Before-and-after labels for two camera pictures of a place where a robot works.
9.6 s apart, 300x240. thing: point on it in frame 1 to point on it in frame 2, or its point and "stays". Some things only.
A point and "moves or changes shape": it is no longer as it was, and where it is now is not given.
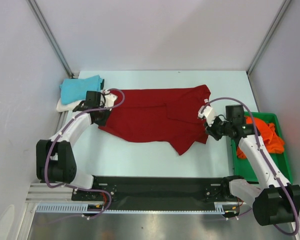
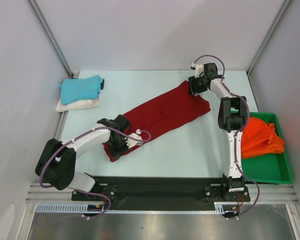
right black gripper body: x=212 y=130 to x=194 y=88
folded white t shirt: x=60 y=107 stays
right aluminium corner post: x=283 y=7 stays
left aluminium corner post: x=39 y=16 stays
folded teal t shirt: x=74 y=90 stays
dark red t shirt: x=175 y=116 moves or changes shape
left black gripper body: x=103 y=115 to x=118 y=146
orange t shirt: x=272 y=142 stays
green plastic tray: x=243 y=171 stays
